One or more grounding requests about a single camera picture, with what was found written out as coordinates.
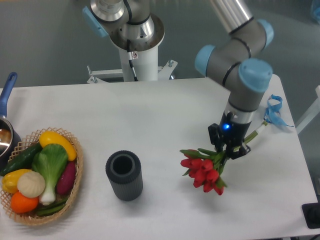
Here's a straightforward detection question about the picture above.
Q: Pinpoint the white metal frame right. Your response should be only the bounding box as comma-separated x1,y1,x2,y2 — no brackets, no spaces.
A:
295,85,320,135

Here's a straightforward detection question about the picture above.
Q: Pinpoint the dark grey ribbed vase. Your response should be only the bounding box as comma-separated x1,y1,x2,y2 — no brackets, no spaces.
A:
105,150,143,202

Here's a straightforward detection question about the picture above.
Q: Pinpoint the yellow squash toy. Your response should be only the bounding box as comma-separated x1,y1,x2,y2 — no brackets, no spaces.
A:
39,130,77,161

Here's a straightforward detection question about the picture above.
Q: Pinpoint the cream garlic bulb toy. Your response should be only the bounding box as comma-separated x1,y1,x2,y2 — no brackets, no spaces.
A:
17,171,46,198

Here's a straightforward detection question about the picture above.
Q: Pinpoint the blue handled saucepan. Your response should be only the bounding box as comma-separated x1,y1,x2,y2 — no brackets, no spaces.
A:
0,72,21,171

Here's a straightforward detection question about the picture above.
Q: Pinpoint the orange fruit toy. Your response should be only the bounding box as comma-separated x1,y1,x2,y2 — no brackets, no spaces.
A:
10,191,39,214

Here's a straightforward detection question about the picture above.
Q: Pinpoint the purple sweet potato toy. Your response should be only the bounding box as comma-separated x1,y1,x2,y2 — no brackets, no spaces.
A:
56,161,76,195

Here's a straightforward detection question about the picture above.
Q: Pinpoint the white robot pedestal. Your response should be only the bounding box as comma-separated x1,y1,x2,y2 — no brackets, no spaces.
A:
87,47,178,84

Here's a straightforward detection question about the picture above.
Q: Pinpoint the green cucumber toy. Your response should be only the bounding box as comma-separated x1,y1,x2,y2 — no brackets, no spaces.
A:
0,142,42,177

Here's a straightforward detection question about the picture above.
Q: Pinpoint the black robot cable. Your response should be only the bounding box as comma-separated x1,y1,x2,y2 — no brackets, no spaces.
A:
125,38,139,82

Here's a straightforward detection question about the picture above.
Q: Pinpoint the woven wicker basket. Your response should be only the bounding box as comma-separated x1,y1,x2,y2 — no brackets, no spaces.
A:
0,127,84,226

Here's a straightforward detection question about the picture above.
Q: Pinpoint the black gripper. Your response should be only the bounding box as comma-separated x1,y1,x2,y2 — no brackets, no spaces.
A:
208,112,251,160

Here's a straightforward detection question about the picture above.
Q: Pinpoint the black device at edge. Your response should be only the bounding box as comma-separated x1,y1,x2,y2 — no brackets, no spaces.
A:
301,202,320,229

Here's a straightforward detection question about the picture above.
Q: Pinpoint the yellow bell pepper toy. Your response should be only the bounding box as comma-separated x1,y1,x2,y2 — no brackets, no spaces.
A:
1,169,32,194

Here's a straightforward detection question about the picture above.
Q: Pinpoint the red tulip bouquet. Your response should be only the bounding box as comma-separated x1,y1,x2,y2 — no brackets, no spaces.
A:
180,122,267,196

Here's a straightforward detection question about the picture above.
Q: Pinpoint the green pea pods toy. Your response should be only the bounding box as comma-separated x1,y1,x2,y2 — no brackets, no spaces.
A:
35,198,67,217

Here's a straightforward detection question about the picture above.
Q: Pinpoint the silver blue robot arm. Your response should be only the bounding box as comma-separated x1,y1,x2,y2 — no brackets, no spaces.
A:
82,0,274,159

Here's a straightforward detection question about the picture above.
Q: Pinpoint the blue ribbon knotted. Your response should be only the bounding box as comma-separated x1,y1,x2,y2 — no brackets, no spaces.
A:
262,94,294,128

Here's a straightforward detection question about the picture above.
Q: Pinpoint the green bok choy toy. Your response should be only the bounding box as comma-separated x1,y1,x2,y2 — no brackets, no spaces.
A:
31,143,68,206

